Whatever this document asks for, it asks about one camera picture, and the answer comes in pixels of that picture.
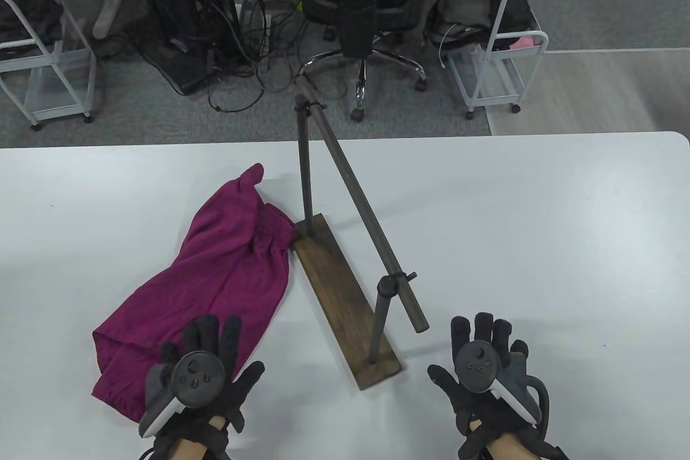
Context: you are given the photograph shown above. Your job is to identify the dark wooden desktop rack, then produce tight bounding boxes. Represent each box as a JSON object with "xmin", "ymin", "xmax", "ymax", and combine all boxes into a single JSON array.
[{"xmin": 293, "ymin": 76, "xmax": 430, "ymax": 392}]

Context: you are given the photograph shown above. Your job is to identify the black round right hand controller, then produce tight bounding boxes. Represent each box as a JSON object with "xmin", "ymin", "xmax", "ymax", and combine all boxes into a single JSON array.
[{"xmin": 457, "ymin": 340, "xmax": 550, "ymax": 425}]

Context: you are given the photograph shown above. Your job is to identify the white wire cart with clothing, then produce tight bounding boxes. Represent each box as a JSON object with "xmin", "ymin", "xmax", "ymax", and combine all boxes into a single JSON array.
[{"xmin": 0, "ymin": 0, "xmax": 98, "ymax": 132}]

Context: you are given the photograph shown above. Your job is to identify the white desktop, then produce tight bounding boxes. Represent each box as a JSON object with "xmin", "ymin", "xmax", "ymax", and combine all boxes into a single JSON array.
[{"xmin": 0, "ymin": 131, "xmax": 690, "ymax": 460}]

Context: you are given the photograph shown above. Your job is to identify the person's left forearm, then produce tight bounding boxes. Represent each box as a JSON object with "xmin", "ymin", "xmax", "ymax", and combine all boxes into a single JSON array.
[{"xmin": 171, "ymin": 415, "xmax": 226, "ymax": 460}]

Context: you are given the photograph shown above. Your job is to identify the black round hand controller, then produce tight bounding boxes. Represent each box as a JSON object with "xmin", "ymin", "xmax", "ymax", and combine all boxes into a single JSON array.
[
  {"xmin": 457, "ymin": 340, "xmax": 550, "ymax": 425},
  {"xmin": 139, "ymin": 351, "xmax": 226, "ymax": 438}
]

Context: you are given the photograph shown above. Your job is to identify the tangle of black cables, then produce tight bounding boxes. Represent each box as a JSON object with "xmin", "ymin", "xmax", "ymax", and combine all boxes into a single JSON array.
[{"xmin": 202, "ymin": 0, "xmax": 327, "ymax": 113}]

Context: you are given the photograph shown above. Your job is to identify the black backpack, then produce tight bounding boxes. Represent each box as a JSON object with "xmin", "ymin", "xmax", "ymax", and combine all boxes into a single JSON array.
[{"xmin": 424, "ymin": 0, "xmax": 540, "ymax": 51}]

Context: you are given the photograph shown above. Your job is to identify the black right wrist strap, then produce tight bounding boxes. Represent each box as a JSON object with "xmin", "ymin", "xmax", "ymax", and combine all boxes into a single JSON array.
[{"xmin": 458, "ymin": 420, "xmax": 570, "ymax": 460}]

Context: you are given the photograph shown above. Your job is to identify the person's right hand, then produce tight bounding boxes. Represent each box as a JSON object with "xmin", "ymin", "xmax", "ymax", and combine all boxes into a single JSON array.
[{"xmin": 427, "ymin": 312, "xmax": 545, "ymax": 434}]

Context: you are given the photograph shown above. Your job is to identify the white wire cart with backpack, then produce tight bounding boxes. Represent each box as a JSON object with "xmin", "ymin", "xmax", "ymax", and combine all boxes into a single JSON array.
[{"xmin": 439, "ymin": 0, "xmax": 549, "ymax": 120}]

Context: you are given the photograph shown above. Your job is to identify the black round left hand controller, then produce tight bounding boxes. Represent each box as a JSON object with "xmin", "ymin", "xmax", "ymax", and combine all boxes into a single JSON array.
[{"xmin": 139, "ymin": 351, "xmax": 226, "ymax": 438}]

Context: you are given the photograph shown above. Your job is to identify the person's right forearm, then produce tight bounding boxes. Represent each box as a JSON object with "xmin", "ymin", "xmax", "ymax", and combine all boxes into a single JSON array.
[{"xmin": 468, "ymin": 416, "xmax": 540, "ymax": 460}]

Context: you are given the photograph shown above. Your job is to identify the magenta shorts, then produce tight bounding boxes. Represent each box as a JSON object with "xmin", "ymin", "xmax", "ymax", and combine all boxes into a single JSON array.
[{"xmin": 91, "ymin": 162, "xmax": 298, "ymax": 423}]

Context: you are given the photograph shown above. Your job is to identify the dark clothing pile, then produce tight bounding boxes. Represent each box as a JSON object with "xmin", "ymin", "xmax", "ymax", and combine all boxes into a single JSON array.
[{"xmin": 0, "ymin": 0, "xmax": 64, "ymax": 59}]

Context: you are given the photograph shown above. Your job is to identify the person's left hand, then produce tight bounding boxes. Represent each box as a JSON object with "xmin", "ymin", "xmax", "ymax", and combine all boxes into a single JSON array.
[{"xmin": 141, "ymin": 314, "xmax": 266, "ymax": 434}]

